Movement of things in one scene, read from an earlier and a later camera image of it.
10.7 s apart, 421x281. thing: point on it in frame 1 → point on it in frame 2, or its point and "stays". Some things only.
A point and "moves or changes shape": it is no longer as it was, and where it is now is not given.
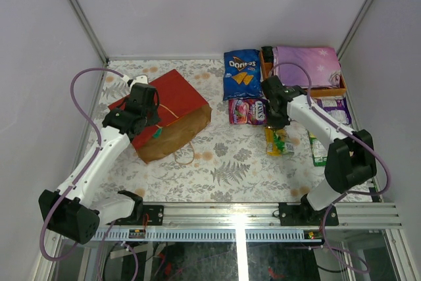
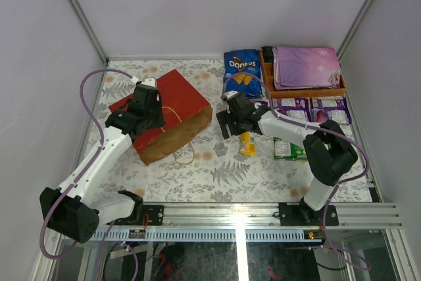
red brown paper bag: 183,114 stays
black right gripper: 277,124 → 224,118
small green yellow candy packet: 281,143 moves or changes shape
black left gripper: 145,89 stays
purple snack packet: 337,107 stays
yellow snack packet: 270,149 → 247,145
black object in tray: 268,52 stays
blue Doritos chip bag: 241,75 stays
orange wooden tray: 266,68 stays
